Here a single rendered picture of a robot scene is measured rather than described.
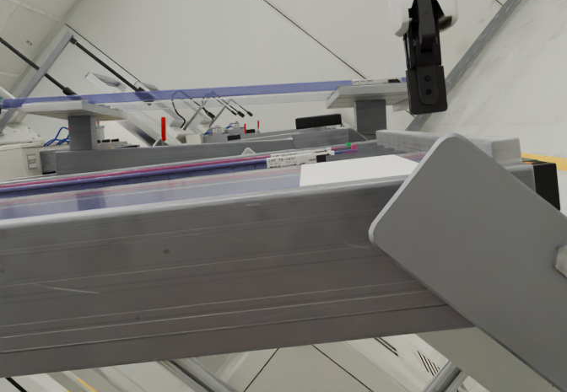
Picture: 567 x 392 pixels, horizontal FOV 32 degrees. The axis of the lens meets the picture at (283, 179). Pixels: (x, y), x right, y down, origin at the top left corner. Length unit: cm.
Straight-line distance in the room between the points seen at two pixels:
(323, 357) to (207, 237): 151
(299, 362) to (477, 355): 61
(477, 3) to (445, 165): 832
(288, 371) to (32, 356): 150
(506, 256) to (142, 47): 830
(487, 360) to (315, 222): 97
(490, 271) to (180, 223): 12
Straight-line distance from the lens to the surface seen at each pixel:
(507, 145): 41
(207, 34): 855
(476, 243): 35
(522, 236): 35
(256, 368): 190
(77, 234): 40
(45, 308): 41
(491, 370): 135
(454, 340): 134
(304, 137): 107
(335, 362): 189
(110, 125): 549
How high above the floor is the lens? 80
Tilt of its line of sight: 1 degrees down
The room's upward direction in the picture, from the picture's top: 52 degrees counter-clockwise
